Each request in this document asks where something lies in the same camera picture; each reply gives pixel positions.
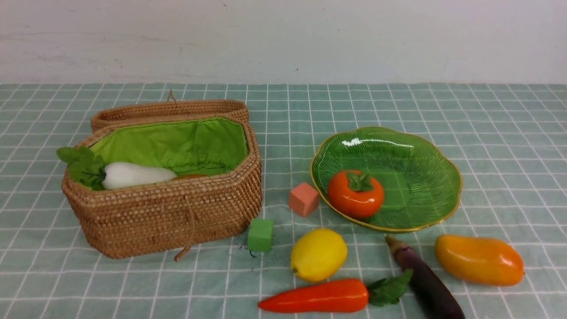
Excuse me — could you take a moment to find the salmon pink foam cube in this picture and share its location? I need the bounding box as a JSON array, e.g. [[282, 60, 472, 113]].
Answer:
[[288, 183, 319, 218]]

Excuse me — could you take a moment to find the orange plastic persimmon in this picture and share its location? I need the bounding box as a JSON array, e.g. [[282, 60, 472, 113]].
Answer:
[[327, 170, 384, 220]]

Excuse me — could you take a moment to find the dark purple plastic eggplant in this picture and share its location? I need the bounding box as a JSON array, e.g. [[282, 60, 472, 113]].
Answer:
[[384, 235, 465, 319]]

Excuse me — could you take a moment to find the woven wicker basket lid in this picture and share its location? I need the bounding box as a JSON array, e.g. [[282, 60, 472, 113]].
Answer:
[[90, 90, 249, 132]]

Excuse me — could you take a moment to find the green glass leaf plate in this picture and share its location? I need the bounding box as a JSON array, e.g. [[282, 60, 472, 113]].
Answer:
[[310, 126, 462, 233]]

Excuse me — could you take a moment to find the woven wicker basket green lining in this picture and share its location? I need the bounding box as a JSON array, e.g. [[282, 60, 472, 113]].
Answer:
[[62, 114, 263, 261]]

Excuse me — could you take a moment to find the green foam cube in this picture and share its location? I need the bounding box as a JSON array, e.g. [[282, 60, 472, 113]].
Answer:
[[247, 218, 275, 253]]

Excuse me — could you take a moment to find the green checkered tablecloth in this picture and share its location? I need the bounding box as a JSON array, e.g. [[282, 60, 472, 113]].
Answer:
[[0, 83, 567, 319]]

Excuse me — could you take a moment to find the orange plastic carrot with leaves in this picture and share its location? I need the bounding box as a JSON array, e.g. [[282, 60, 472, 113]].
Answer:
[[257, 269, 413, 313]]

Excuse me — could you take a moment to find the orange yellow plastic mango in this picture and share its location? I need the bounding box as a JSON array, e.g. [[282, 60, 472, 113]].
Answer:
[[434, 234, 525, 287]]

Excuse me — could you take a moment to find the yellow plastic lemon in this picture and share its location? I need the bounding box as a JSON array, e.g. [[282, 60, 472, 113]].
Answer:
[[290, 228, 348, 283]]

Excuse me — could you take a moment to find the white plastic radish with leaves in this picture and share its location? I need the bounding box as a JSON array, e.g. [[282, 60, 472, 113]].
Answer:
[[56, 146, 177, 191]]

